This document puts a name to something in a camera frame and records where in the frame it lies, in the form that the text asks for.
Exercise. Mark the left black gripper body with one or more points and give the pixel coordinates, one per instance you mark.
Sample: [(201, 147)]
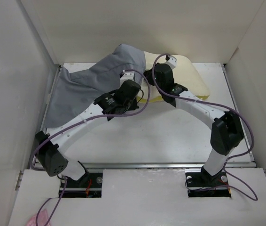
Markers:
[(132, 105)]

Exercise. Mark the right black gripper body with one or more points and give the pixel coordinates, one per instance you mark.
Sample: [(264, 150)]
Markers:
[(150, 78)]

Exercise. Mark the cream pillow yellow edge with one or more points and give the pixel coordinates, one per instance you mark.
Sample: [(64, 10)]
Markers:
[(184, 74)]

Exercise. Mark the grey pillowcase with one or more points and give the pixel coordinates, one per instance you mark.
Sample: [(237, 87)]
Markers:
[(74, 92)]

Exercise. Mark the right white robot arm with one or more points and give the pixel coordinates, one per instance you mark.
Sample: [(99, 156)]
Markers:
[(225, 126)]

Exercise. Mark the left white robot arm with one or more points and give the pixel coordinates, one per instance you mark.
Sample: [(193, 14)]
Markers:
[(52, 149)]

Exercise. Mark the pink plastic bag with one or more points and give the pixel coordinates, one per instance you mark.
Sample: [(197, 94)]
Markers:
[(43, 219)]

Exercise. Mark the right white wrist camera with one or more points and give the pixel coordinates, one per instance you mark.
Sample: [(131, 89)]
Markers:
[(171, 61)]

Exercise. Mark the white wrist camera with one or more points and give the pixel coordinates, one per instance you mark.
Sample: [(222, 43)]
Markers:
[(171, 61), (126, 75)]

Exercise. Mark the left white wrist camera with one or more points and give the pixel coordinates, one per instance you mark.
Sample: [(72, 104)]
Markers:
[(126, 75)]

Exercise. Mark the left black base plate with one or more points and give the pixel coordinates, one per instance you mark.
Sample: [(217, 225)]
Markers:
[(90, 188)]

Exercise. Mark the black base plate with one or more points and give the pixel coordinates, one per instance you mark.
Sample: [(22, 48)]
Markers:
[(90, 188), (199, 188)]

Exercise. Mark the aluminium rail frame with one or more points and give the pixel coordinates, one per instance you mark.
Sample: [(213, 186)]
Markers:
[(225, 124)]

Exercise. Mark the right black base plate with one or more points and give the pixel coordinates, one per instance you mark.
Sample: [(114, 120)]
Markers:
[(199, 188)]

